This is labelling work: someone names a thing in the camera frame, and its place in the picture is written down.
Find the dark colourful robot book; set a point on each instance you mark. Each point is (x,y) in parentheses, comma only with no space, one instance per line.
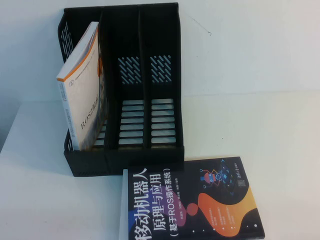
(200,200)

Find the black plastic book stand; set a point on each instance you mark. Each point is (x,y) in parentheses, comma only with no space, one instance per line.
(125,37)

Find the white orange ROS2 book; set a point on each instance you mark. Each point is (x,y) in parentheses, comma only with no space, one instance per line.
(80,100)

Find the white book with blue strip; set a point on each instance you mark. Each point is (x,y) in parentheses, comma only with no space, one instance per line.
(123,212)

